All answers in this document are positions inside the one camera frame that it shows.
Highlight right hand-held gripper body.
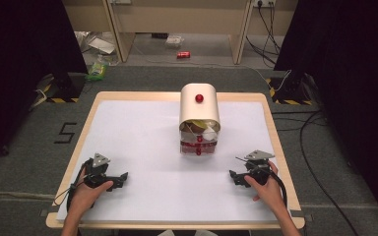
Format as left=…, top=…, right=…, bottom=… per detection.
left=243, top=149, right=276, bottom=186

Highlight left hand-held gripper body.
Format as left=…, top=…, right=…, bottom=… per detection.
left=83, top=152, right=115, bottom=190

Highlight white rolltop box with drawers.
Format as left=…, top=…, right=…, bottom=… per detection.
left=178, top=83, right=221, bottom=157

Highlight person's left hand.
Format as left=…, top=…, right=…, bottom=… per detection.
left=67, top=167, right=114, bottom=216

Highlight person's right hand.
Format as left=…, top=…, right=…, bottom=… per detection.
left=243, top=160, right=285, bottom=211

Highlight white table mat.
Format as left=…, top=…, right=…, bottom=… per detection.
left=55, top=99, right=292, bottom=224

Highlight white crumpled paper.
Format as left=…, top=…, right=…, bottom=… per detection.
left=202, top=126, right=219, bottom=143

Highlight yellow-brown peel scrap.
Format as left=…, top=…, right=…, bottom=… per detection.
left=184, top=119, right=210, bottom=131

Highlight striped black stand base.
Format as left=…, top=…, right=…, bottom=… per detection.
left=41, top=72, right=87, bottom=104
left=265, top=76, right=313, bottom=106

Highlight green snack packet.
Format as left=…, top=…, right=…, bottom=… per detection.
left=85, top=61, right=108, bottom=82

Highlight black curtain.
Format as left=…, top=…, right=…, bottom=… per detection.
left=273, top=0, right=378, bottom=232
left=0, top=0, right=89, bottom=171

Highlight white plastic bag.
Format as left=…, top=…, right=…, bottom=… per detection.
left=74, top=30, right=116, bottom=56

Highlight clear plastic bag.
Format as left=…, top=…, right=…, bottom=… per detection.
left=164, top=34, right=185, bottom=50

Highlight beige wooden desk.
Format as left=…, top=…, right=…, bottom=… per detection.
left=61, top=0, right=299, bottom=66

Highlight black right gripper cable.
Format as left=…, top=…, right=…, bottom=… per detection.
left=268, top=170, right=288, bottom=208

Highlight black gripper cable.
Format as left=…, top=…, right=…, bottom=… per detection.
left=268, top=170, right=288, bottom=208
left=53, top=166, right=91, bottom=212

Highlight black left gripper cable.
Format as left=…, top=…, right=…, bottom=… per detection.
left=53, top=166, right=91, bottom=212

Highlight black floor cable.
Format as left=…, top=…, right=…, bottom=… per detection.
left=271, top=109, right=362, bottom=236

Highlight white floor cable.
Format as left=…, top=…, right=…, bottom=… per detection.
left=133, top=42, right=292, bottom=93

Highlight black power cables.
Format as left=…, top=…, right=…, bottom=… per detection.
left=245, top=1, right=283, bottom=66

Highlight white wall socket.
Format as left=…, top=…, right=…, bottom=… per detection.
left=252, top=0, right=277, bottom=9

